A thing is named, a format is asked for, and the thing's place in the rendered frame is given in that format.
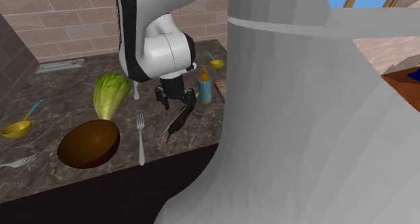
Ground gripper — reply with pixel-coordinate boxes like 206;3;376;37
154;74;199;114

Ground dark kitchen knife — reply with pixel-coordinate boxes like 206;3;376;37
162;104;195;145

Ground blue bottle with yellow cap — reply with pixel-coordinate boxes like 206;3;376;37
197;67;213;106

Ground white utensil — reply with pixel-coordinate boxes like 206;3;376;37
132;79;141;102

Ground wooden cutting board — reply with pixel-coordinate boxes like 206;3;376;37
213;78;228;104

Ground silver fork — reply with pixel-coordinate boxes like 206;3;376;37
136;113;146;167
0;153;38;169

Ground green lettuce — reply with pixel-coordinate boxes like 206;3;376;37
93;73;132;121

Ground brown bowl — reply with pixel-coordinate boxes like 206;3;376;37
57;119;121;170

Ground grey metal grille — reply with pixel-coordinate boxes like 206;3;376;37
34;58;85;75

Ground brown wooden table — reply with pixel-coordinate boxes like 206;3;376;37
380;63;420;113

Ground yellow ladle with blue handle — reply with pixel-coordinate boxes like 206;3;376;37
205;50;226;71
0;98;45;140

